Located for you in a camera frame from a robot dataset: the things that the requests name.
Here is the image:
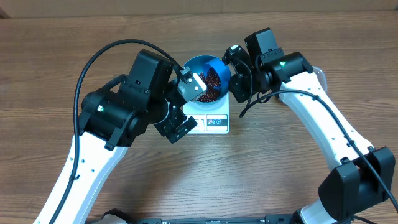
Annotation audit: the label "blue plastic measuring scoop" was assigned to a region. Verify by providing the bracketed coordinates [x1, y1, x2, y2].
[203, 58, 231, 92]

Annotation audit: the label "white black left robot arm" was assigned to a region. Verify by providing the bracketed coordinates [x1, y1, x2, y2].
[35, 49, 207, 223]

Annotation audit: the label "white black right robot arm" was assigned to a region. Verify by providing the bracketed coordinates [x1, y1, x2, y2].
[222, 28, 397, 223]

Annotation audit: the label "red beans in bowl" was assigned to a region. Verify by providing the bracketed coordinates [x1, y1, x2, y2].
[197, 68, 221, 103]

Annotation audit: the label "teal metal bowl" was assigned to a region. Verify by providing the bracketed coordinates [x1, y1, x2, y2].
[185, 55, 228, 100]

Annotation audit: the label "white digital kitchen scale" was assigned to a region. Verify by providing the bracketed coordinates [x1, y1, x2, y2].
[183, 95, 230, 134]

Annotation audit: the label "clear plastic bean container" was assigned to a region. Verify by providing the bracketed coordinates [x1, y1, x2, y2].
[313, 66, 328, 93]

